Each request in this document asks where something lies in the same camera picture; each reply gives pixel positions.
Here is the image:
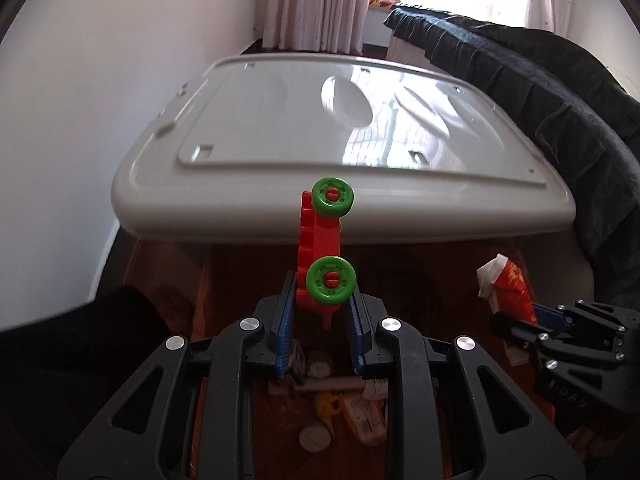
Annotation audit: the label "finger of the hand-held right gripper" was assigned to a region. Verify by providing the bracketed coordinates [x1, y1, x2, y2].
[492, 312, 626, 368]
[532, 300, 640, 336]

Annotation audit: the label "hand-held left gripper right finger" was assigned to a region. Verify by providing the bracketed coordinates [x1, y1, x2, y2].
[347, 292, 586, 480]

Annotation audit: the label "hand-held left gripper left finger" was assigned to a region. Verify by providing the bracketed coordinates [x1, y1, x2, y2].
[57, 272, 297, 480]

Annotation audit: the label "red white drink carton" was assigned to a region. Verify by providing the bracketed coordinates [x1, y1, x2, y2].
[476, 254, 538, 323]

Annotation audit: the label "orange snack bag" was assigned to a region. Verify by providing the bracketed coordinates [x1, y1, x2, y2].
[342, 395, 388, 445]

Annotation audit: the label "red toy car green wheels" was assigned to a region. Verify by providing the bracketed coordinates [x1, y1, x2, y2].
[296, 176, 358, 331]

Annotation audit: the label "white tube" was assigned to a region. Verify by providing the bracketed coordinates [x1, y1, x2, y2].
[292, 377, 362, 395]

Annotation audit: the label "yellow wrapper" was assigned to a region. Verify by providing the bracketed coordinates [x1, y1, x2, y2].
[314, 392, 346, 423]

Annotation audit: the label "white round lid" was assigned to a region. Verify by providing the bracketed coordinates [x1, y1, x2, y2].
[299, 425, 333, 453]

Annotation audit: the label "white plastic bin lid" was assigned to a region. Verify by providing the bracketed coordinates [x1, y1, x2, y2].
[111, 54, 576, 247]

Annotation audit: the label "grey fleece blanket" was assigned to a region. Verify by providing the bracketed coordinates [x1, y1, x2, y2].
[384, 5, 640, 306]

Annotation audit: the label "white bed frame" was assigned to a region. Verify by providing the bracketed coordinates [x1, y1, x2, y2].
[387, 35, 431, 66]

